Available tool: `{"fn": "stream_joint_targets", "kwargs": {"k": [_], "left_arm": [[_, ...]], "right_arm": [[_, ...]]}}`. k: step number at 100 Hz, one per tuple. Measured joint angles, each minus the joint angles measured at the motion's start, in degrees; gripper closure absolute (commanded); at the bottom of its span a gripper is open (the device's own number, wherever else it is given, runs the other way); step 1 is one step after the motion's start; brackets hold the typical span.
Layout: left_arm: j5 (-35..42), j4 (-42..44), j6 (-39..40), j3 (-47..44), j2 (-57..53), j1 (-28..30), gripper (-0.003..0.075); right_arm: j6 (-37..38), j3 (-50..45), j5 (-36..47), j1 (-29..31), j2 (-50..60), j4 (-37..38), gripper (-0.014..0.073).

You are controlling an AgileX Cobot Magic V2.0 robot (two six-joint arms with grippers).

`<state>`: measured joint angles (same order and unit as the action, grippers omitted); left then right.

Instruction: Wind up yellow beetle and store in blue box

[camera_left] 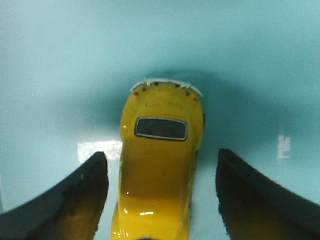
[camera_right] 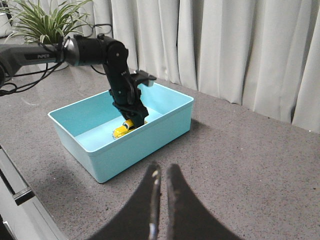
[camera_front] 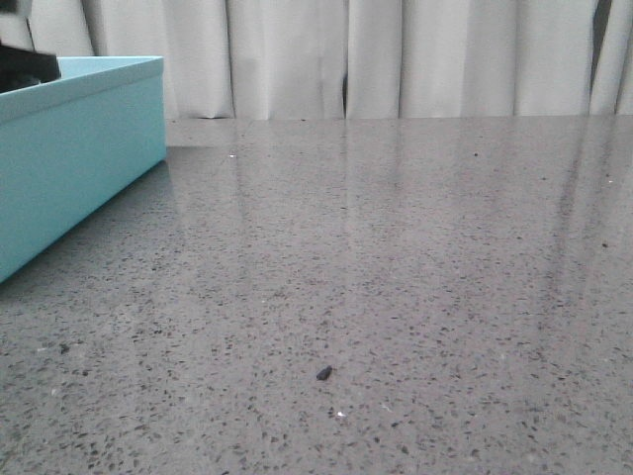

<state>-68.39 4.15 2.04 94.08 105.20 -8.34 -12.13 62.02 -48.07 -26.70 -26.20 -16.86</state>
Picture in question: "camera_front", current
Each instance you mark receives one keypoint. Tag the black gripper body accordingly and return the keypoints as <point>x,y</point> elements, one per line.
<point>21,68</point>

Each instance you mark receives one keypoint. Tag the light blue storage box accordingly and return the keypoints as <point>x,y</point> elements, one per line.
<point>70,145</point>

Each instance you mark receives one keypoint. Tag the white pleated curtain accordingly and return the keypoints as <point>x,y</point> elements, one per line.
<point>298,60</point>

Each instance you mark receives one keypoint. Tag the small black debris piece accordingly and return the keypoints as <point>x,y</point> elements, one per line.
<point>324,374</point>

